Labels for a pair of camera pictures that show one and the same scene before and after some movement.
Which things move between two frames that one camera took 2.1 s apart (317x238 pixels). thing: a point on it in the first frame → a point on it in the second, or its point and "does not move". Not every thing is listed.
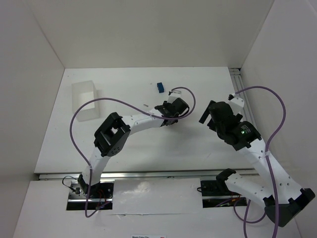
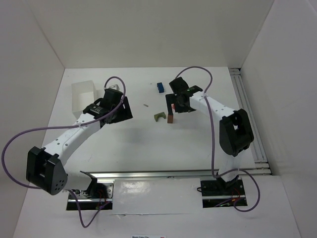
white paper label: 147,236 does not move
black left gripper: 164,109 → 124,110
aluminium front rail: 144,175 does not move
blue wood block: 160,88 does not move
